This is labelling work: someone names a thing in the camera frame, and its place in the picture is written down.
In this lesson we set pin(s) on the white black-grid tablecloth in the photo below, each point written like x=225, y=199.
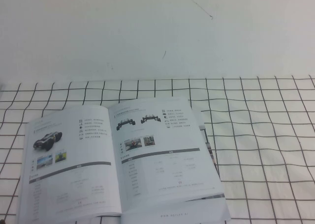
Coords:
x=258, y=135

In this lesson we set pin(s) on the small dark object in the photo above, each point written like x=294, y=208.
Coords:
x=2, y=222

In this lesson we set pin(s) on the white product catalogue book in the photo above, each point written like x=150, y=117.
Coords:
x=147, y=160

